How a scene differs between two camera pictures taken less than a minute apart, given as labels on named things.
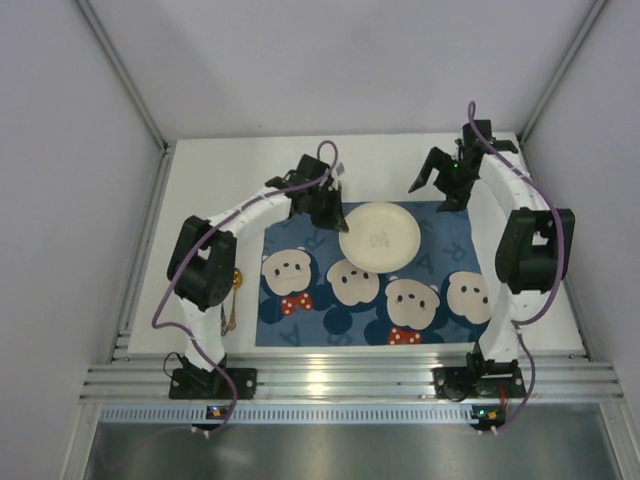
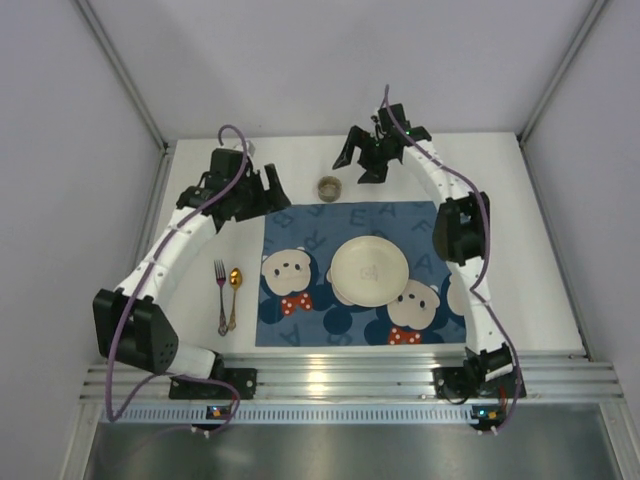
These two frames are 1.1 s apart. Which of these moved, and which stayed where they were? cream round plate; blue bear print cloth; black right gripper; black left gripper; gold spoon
Moved: black left gripper; cream round plate; black right gripper
Stayed: blue bear print cloth; gold spoon
